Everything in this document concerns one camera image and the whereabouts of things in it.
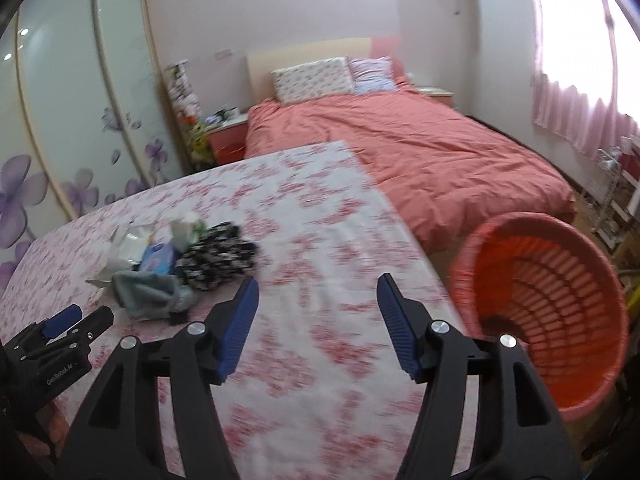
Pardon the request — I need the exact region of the black floral cloth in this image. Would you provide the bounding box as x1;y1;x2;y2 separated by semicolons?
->
175;222;260;292

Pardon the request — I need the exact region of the pink curtain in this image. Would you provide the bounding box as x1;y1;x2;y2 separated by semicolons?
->
525;0;640;161

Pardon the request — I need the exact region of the white packet with green print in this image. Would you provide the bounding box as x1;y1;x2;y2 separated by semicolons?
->
170;212;208;252

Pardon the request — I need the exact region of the green and yellow toy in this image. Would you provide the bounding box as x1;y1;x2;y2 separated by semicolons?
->
189;120;213;163

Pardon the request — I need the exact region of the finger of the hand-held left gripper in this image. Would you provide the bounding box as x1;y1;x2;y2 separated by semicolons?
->
45;306;115;361
15;304;83;347

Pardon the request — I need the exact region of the white wire rack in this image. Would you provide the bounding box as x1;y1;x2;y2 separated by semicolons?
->
580;135;640;261

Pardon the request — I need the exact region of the blue packet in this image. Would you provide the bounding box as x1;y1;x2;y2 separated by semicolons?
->
139;242;177;276

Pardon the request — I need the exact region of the pink nightstand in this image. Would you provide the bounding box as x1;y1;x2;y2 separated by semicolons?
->
415;85;456;110
205;112;249;166

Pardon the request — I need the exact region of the beige and pink headboard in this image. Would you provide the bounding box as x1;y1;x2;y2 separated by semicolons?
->
246;36;406;103

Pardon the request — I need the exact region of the grey-green cloth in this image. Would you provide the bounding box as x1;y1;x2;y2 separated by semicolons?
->
112;270;196;322

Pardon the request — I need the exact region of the crumpled white plastic bag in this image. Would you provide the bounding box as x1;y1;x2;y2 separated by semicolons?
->
87;220;161;286

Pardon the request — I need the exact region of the pink floral tablecloth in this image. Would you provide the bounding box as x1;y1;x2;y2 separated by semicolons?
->
0;140;481;480

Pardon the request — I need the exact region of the floral pillow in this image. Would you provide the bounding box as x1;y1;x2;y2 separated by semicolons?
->
271;56;355;106

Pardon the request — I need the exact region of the plush toy bouquet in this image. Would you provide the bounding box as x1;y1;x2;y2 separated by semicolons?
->
165;61;201;118

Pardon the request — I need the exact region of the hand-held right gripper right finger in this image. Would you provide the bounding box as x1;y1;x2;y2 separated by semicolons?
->
376;273;583;480

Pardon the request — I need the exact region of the pink bed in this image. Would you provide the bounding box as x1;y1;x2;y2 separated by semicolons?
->
245;82;576;256

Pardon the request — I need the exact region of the wardrobe with purple flower doors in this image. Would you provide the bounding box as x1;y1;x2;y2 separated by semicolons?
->
0;0;173;281

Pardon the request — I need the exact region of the pink striped pillow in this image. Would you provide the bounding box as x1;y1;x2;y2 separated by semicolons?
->
348;55;399;95

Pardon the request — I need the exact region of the orange plastic laundry basket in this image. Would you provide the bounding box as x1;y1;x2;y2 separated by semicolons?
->
448;212;630;423

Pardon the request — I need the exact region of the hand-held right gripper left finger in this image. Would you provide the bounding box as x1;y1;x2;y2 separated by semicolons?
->
55;275;261;480

